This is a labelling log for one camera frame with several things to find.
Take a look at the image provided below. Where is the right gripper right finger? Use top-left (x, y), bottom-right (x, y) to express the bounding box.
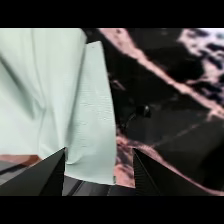
top-left (132, 147), bottom-right (214, 197)

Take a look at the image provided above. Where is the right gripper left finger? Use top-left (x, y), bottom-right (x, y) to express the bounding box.
top-left (0, 146), bottom-right (67, 197)

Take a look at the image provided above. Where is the pale green shirt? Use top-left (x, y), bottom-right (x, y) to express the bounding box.
top-left (0, 27), bottom-right (118, 186)

